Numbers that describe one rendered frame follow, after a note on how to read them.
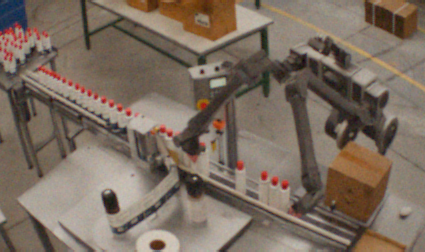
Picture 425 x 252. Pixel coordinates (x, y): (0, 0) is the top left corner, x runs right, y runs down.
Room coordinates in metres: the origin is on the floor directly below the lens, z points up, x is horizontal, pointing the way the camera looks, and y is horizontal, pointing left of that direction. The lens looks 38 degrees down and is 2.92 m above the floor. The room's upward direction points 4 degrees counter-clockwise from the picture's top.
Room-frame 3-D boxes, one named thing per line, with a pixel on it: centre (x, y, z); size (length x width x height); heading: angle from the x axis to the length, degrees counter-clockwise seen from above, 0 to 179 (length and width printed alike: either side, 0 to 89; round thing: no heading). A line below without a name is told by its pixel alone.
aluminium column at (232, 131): (2.31, -0.09, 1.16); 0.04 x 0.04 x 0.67; 49
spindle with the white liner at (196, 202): (1.91, 0.10, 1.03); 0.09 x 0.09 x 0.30
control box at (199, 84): (2.30, 0.00, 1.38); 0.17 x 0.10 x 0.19; 104
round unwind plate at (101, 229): (1.83, 0.50, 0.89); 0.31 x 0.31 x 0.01
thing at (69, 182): (1.94, 0.00, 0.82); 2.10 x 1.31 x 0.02; 49
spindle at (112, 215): (1.83, 0.50, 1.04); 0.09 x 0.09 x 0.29
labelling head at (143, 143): (2.38, 0.35, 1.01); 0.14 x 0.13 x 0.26; 49
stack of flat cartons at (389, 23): (5.62, -2.38, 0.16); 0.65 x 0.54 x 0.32; 43
